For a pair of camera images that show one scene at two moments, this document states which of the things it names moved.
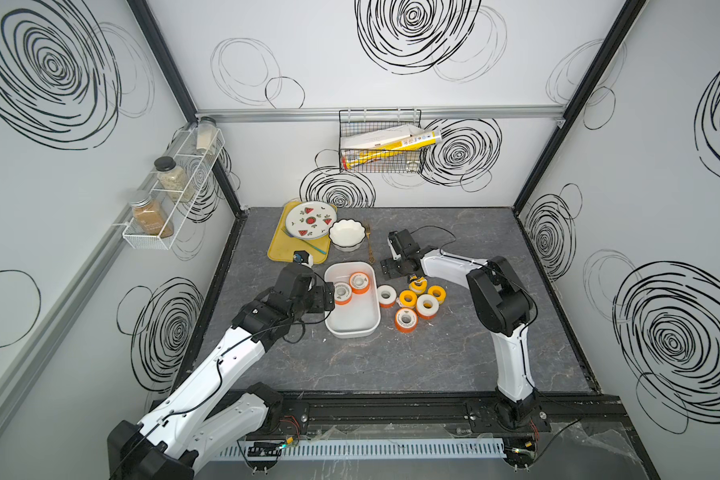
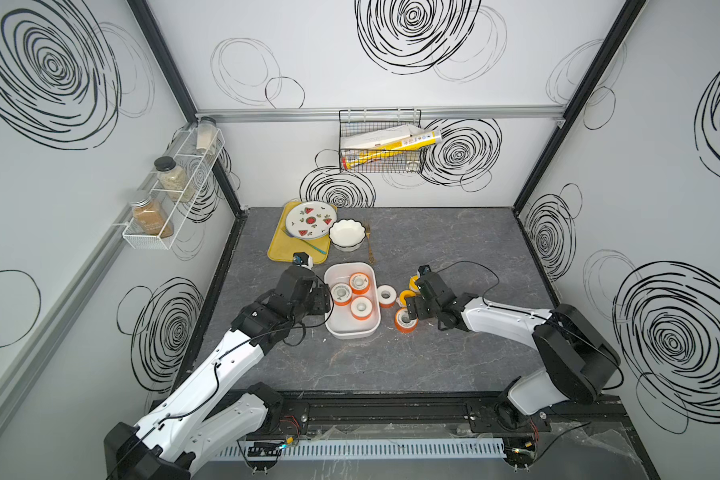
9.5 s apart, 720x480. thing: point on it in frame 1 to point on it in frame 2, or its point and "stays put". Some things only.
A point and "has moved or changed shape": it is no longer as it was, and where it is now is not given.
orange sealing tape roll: [427, 305] has moved or changed shape
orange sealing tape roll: [343, 293] stays put
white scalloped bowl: [347, 234] stays put
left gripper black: [319, 304] stays put
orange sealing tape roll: [359, 283] stays put
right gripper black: [388, 271] to [418, 310]
